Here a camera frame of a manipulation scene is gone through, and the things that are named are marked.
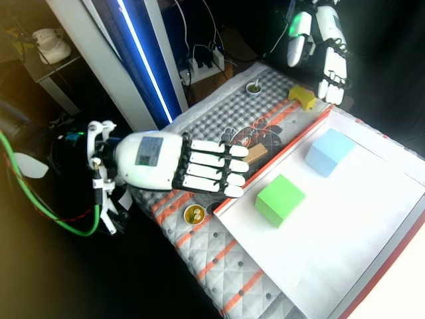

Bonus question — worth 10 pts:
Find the white power strip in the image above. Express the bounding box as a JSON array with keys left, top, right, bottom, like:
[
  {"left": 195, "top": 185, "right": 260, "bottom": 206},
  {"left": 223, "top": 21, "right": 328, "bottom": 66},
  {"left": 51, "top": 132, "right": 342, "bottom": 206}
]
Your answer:
[{"left": 178, "top": 49, "right": 226, "bottom": 84}]

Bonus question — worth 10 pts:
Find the yellow arch block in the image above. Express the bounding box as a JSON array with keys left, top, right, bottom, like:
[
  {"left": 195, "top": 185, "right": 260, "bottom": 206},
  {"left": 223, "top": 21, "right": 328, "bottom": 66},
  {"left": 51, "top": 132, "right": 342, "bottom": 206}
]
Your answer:
[{"left": 287, "top": 85, "right": 317, "bottom": 111}]

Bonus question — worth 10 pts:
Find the grey metal shelf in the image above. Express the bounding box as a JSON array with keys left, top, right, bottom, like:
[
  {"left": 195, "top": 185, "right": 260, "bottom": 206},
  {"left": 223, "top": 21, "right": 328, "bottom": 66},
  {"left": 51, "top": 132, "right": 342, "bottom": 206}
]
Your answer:
[{"left": 19, "top": 46, "right": 84, "bottom": 116}]

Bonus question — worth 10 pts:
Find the brown wooden block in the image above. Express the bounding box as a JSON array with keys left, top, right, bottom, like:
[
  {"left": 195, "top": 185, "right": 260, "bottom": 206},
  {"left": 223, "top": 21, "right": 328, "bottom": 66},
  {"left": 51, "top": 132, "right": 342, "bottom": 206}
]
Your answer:
[{"left": 242, "top": 144, "right": 268, "bottom": 164}]

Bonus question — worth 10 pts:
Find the blue cube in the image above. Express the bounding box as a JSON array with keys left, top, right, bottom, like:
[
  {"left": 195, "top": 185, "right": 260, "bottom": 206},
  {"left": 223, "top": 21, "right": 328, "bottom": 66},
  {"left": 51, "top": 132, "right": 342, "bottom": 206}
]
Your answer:
[{"left": 304, "top": 128, "right": 358, "bottom": 179}]

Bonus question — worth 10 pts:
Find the grey quilt with bear print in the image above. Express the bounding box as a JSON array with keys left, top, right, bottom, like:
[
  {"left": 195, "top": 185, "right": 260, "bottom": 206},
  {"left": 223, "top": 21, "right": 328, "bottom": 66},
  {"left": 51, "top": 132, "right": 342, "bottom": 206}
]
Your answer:
[{"left": 131, "top": 61, "right": 425, "bottom": 319}]

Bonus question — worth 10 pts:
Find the green cable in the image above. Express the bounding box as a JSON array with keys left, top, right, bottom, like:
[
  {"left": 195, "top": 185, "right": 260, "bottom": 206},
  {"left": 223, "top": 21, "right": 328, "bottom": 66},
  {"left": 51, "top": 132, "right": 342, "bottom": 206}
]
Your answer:
[{"left": 0, "top": 130, "right": 101, "bottom": 237}]

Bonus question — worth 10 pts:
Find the red black twisted wire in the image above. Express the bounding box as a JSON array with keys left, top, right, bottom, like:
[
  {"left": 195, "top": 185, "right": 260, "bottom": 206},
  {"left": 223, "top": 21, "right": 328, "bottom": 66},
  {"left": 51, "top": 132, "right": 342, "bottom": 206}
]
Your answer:
[{"left": 2, "top": 154, "right": 96, "bottom": 223}]

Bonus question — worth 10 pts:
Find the white paper sheet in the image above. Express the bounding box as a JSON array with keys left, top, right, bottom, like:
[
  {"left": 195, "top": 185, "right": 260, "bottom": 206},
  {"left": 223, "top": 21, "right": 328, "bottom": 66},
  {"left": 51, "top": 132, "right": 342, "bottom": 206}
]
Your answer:
[{"left": 215, "top": 114, "right": 425, "bottom": 318}]

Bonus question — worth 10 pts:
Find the white post with blue light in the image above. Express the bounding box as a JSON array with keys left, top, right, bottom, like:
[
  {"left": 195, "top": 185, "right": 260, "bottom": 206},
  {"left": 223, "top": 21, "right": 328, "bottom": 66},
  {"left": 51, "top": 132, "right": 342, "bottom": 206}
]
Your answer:
[{"left": 46, "top": 0, "right": 190, "bottom": 132}]

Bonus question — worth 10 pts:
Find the white plastic object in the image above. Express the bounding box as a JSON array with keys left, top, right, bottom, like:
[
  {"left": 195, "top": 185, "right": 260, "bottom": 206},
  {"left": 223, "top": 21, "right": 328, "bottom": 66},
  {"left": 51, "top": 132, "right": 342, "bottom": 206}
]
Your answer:
[{"left": 32, "top": 28, "right": 72, "bottom": 65}]

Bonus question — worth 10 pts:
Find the toy bowl with yellow soup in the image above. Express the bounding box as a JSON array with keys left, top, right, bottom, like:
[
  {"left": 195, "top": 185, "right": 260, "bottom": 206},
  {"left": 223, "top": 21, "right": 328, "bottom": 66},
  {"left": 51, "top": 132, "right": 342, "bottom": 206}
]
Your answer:
[{"left": 183, "top": 204, "right": 207, "bottom": 224}]

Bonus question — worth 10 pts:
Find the green cube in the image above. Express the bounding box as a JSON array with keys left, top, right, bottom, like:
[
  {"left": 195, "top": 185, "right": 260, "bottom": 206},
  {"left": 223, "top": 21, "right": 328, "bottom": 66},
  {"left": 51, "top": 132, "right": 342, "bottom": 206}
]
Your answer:
[{"left": 255, "top": 173, "right": 306, "bottom": 229}]

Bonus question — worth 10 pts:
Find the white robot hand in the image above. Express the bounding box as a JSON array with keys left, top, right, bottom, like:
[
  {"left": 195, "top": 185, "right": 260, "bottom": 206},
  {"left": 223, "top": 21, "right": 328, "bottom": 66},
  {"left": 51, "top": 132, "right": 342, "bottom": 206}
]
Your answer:
[
  {"left": 112, "top": 131, "right": 250, "bottom": 199},
  {"left": 315, "top": 3, "right": 352, "bottom": 106}
]

